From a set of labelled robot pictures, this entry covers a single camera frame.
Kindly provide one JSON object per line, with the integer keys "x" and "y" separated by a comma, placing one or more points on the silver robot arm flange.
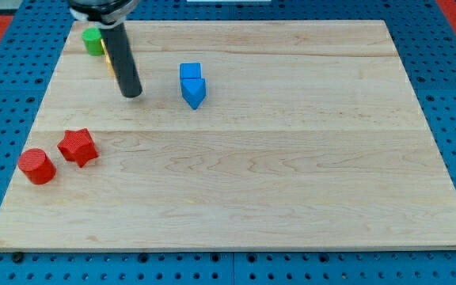
{"x": 104, "y": 13}

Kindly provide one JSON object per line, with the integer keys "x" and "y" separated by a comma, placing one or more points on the light wooden board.
{"x": 310, "y": 139}

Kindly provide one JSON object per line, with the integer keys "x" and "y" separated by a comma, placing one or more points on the yellow block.
{"x": 108, "y": 60}

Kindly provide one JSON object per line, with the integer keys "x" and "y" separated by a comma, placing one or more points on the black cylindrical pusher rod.
{"x": 122, "y": 60}

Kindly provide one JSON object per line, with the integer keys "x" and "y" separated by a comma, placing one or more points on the red star block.
{"x": 78, "y": 146}

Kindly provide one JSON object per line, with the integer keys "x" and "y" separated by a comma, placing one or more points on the red cylinder block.
{"x": 36, "y": 166}

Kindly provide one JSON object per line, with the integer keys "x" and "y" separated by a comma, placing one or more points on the blue cube block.
{"x": 190, "y": 71}

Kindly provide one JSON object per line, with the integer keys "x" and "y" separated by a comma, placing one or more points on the blue triangular block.
{"x": 194, "y": 91}

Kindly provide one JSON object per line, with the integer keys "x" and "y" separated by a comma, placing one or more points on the green cylinder block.
{"x": 92, "y": 40}

